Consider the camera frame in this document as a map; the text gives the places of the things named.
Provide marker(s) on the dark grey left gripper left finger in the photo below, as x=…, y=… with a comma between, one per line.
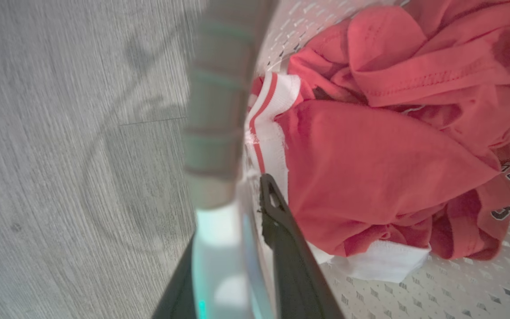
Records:
x=176, y=292

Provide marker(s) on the white perforated laundry basket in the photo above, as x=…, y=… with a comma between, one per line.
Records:
x=224, y=133

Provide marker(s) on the red jersey with white trim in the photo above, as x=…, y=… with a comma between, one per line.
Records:
x=392, y=146

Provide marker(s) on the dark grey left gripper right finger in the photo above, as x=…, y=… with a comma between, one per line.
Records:
x=297, y=266

